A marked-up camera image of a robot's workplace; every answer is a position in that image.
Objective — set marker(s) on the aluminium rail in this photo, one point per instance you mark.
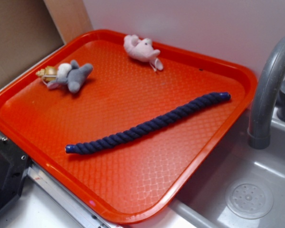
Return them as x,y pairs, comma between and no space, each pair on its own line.
70,204

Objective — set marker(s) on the pink plush toy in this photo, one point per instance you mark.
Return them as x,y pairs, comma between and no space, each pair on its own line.
143,51

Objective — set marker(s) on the grey toy faucet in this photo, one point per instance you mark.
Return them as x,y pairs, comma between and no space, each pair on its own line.
270,92

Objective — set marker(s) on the grey toy sink basin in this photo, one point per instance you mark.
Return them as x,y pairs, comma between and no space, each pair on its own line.
238,186

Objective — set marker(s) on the orange plastic tray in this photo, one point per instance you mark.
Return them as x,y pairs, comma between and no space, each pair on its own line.
135,181

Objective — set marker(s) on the grey plush mouse toy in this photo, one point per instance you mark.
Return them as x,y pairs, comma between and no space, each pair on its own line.
71,75

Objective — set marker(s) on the brown cardboard panel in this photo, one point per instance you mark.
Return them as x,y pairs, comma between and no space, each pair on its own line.
32,29

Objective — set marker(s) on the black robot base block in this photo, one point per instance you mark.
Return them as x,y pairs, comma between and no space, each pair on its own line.
14,164

